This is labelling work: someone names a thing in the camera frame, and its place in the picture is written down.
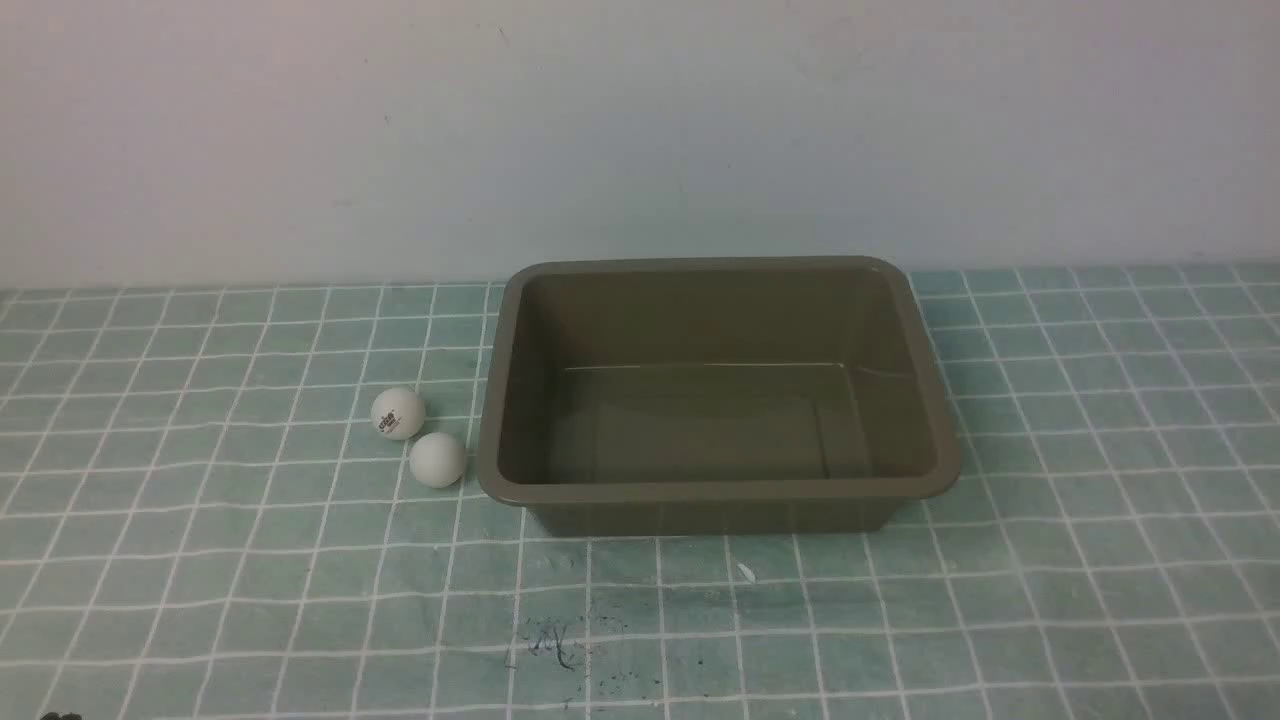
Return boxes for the olive green plastic bin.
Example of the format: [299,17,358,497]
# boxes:
[475,256,964,537]

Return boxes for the plain white ping-pong ball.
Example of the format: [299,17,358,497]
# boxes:
[408,432,467,489]

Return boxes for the white ping-pong ball with logo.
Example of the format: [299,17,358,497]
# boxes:
[370,386,426,441]

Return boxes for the teal grid tablecloth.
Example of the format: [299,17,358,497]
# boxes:
[1,260,1279,719]

